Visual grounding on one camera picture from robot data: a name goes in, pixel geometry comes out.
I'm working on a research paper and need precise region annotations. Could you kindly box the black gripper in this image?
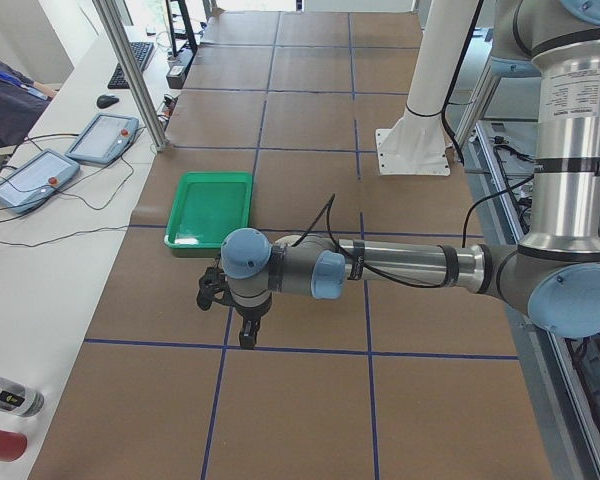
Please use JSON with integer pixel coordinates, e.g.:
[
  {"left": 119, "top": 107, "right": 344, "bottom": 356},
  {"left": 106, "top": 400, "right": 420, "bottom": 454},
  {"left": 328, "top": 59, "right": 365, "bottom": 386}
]
[{"left": 235, "top": 299, "right": 272, "bottom": 349}]

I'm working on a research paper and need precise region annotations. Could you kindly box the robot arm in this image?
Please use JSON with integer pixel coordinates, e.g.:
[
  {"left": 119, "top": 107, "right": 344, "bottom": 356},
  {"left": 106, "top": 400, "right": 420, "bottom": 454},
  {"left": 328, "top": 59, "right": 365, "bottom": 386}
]
[{"left": 197, "top": 1, "right": 600, "bottom": 349}]

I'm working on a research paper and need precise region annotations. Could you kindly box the green plastic tray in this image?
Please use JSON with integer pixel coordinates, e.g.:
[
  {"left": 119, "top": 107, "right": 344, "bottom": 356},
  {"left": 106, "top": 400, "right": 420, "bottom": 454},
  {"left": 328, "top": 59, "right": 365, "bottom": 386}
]
[{"left": 164, "top": 171, "right": 253, "bottom": 258}]

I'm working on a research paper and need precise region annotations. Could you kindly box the far blue teach pendant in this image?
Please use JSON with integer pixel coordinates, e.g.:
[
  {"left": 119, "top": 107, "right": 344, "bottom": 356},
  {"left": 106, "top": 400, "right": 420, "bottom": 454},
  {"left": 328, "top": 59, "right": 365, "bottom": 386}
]
[{"left": 66, "top": 113, "right": 139, "bottom": 166}]

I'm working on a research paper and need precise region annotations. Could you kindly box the blue teach pendant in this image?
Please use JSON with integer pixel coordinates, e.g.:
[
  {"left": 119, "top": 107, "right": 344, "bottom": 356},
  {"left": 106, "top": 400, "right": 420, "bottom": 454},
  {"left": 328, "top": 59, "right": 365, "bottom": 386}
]
[
  {"left": 66, "top": 113, "right": 139, "bottom": 166},
  {"left": 0, "top": 149, "right": 80, "bottom": 213}
]

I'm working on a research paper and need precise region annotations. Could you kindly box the clear water bottle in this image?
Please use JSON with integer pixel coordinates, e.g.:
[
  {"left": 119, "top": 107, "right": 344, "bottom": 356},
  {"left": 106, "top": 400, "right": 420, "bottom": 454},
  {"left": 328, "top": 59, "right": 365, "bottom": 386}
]
[{"left": 0, "top": 376, "right": 45, "bottom": 418}]

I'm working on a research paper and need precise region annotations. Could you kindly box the near blue teach pendant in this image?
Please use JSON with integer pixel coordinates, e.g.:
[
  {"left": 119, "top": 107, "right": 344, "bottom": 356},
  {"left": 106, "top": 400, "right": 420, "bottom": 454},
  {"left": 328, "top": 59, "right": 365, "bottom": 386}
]
[{"left": 0, "top": 149, "right": 80, "bottom": 213}]

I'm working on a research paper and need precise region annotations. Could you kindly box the black computer mouse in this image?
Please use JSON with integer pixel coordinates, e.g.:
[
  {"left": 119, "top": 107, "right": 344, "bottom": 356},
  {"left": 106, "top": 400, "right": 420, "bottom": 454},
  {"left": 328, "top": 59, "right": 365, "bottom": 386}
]
[{"left": 96, "top": 94, "right": 120, "bottom": 109}]

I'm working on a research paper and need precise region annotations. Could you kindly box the red bottle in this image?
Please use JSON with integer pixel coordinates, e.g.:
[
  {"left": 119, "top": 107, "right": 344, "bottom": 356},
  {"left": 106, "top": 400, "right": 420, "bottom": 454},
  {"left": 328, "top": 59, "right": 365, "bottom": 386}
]
[{"left": 0, "top": 430, "right": 28, "bottom": 462}]

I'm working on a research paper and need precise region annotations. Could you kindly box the black keyboard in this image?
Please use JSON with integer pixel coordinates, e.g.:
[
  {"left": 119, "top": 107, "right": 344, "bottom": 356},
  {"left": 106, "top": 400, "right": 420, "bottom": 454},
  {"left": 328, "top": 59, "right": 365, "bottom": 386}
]
[{"left": 106, "top": 41, "right": 156, "bottom": 90}]

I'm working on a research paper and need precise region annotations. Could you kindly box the seated person in blue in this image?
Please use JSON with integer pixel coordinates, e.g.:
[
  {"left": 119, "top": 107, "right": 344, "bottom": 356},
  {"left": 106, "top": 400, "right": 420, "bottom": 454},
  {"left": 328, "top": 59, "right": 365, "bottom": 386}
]
[{"left": 0, "top": 60, "right": 57, "bottom": 148}]

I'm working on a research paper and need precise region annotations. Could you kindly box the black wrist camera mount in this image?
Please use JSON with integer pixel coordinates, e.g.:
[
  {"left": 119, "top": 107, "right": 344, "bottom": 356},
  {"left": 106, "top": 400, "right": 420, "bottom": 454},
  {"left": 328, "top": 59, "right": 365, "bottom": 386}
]
[{"left": 196, "top": 266, "right": 233, "bottom": 311}]

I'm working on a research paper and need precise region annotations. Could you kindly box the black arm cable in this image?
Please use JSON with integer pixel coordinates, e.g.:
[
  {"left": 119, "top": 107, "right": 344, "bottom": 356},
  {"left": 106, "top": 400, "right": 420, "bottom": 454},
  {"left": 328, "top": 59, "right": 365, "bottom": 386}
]
[{"left": 299, "top": 193, "right": 476, "bottom": 289}]

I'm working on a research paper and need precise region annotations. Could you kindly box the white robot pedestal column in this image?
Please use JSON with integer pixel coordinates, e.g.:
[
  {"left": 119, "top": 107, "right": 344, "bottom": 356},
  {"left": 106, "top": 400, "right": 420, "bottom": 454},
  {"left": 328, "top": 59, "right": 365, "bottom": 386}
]
[{"left": 376, "top": 0, "right": 482, "bottom": 176}]

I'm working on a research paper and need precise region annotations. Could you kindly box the aluminium frame post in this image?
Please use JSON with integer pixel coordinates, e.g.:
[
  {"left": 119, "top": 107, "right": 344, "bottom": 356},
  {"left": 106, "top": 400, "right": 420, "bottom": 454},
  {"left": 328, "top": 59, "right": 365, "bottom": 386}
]
[{"left": 92, "top": 0, "right": 168, "bottom": 152}]

